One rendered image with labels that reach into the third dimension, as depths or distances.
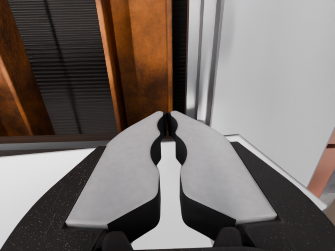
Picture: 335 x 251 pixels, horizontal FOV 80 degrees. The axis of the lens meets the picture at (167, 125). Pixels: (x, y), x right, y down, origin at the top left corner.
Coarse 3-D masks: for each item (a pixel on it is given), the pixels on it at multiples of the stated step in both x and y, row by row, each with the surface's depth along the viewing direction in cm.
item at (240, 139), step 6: (240, 138) 14; (246, 144) 15; (252, 150) 15; (258, 150) 15; (258, 156) 15; (264, 156) 15; (270, 162) 16; (276, 168) 16; (282, 174) 16; (288, 174) 16; (294, 180) 17; (300, 186) 17
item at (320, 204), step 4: (304, 188) 17; (304, 192) 18; (308, 192) 18; (308, 196) 18; (312, 196) 18; (316, 196) 18; (312, 200) 18; (316, 200) 18; (320, 200) 18; (316, 204) 18; (320, 204) 18; (324, 204) 18; (320, 208) 19; (324, 208) 19
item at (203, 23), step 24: (192, 0) 12; (216, 0) 11; (192, 24) 13; (216, 24) 12; (192, 48) 14; (216, 48) 12; (192, 72) 15; (192, 96) 15; (0, 144) 17; (24, 144) 17; (48, 144) 17; (72, 144) 17; (96, 144) 18
